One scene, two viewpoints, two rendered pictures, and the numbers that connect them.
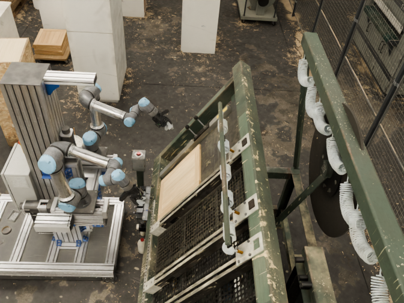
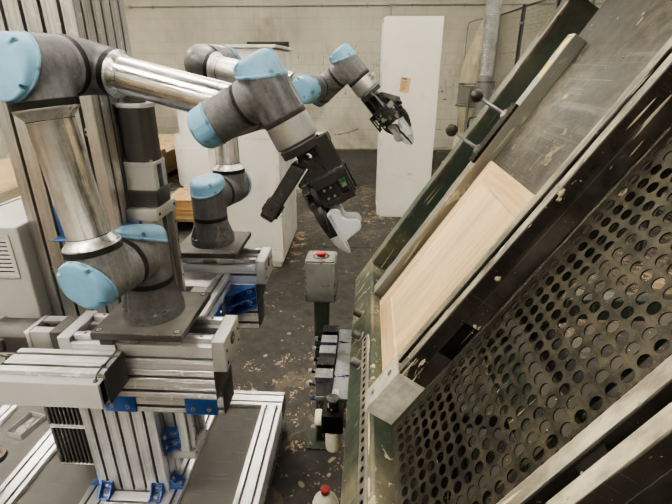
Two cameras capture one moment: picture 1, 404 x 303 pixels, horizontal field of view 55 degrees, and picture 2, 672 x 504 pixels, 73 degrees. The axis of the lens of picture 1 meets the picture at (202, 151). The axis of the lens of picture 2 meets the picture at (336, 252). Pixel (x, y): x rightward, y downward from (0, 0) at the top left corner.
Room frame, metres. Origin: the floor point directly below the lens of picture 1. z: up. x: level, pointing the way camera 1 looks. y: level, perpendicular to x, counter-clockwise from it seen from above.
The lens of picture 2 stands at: (0.84, 0.29, 1.63)
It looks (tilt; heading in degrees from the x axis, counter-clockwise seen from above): 23 degrees down; 8
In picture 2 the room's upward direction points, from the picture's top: straight up
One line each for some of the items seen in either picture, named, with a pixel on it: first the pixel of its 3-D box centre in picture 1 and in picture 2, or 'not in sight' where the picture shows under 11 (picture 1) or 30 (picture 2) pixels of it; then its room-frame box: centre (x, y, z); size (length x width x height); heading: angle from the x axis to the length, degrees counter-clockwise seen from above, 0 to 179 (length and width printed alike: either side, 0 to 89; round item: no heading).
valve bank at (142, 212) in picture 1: (142, 208); (329, 378); (2.02, 0.48, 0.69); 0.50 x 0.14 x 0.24; 4
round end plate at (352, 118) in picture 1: (328, 168); not in sight; (1.61, -0.76, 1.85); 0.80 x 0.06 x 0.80; 4
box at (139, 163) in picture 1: (139, 160); (321, 276); (2.45, 0.58, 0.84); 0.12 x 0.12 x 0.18; 4
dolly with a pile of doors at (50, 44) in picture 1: (53, 46); (194, 208); (5.36, 2.51, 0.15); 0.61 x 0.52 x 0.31; 5
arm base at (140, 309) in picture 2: (80, 196); (151, 293); (1.79, 0.89, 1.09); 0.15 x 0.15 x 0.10
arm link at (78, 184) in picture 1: (77, 187); (142, 252); (1.78, 0.90, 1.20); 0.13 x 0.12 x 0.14; 171
